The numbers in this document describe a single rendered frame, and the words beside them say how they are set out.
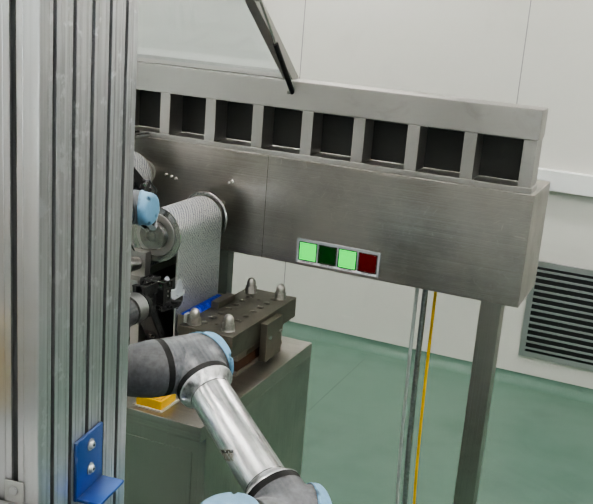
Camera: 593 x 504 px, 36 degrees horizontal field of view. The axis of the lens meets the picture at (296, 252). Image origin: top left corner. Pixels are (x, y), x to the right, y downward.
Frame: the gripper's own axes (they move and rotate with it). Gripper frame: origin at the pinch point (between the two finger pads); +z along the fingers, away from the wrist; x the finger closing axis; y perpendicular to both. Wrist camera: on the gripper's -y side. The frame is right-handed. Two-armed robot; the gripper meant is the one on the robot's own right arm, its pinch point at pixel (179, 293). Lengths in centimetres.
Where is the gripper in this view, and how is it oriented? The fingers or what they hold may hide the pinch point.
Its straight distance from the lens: 249.3
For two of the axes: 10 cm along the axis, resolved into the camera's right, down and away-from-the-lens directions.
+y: 0.8, -9.6, -2.7
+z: 4.1, -2.1, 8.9
